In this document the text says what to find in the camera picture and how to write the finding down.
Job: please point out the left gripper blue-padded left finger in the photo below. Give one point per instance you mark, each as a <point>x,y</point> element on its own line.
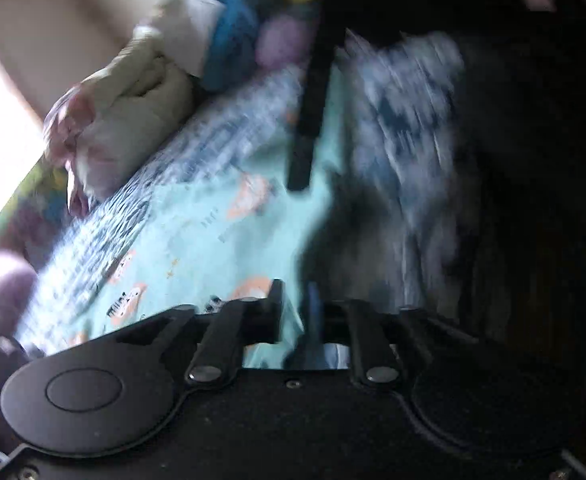
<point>238,324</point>

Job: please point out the purple bed sheet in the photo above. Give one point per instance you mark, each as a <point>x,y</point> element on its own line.
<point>283,40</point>

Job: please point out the blue white patterned quilt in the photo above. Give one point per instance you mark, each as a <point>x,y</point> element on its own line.
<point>391,235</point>

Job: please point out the cream pink folded duvet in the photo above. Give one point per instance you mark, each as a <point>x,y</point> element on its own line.
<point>106,126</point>

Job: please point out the teal lion print baby garment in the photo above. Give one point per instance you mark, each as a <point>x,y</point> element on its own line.
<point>206,220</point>

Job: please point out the colourful alphabet play mat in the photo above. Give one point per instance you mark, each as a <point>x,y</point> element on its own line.
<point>36,215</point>

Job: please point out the lavender pillow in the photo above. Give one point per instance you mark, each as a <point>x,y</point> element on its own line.
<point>17,281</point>

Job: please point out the teal blue blanket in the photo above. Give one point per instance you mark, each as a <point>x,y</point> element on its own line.
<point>231,54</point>

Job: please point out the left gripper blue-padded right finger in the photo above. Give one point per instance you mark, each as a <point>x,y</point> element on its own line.
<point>346,336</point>

